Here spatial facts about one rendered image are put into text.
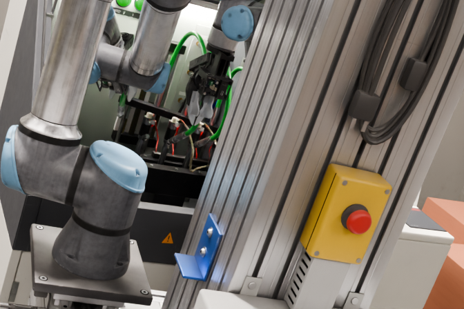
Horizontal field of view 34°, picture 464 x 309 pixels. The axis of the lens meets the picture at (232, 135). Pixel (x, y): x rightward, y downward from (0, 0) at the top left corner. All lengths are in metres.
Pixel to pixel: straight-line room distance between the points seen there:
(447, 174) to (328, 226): 4.46
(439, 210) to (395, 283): 2.17
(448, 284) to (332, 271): 2.84
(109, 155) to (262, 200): 0.40
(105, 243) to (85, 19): 0.41
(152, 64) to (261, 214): 0.60
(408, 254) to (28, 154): 1.47
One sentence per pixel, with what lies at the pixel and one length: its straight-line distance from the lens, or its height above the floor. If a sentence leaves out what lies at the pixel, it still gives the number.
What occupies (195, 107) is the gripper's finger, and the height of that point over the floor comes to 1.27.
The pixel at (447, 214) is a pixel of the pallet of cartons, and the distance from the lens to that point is 4.67.
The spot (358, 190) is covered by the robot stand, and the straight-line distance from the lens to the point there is 1.09.
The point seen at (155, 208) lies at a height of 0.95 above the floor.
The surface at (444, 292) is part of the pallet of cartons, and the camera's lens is 4.00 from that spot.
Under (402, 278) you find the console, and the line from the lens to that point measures 2.58.
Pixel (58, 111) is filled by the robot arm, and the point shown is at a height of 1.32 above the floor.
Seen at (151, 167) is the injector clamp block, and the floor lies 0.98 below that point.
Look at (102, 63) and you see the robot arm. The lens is 1.69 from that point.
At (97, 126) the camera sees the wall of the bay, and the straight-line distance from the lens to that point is 2.49.
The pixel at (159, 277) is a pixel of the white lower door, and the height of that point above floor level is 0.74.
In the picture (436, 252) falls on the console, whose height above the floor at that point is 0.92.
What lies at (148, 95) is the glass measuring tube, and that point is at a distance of 2.48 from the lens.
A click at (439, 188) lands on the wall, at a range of 5.56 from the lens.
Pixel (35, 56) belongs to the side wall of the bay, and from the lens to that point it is 2.11.
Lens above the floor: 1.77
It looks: 17 degrees down
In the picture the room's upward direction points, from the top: 19 degrees clockwise
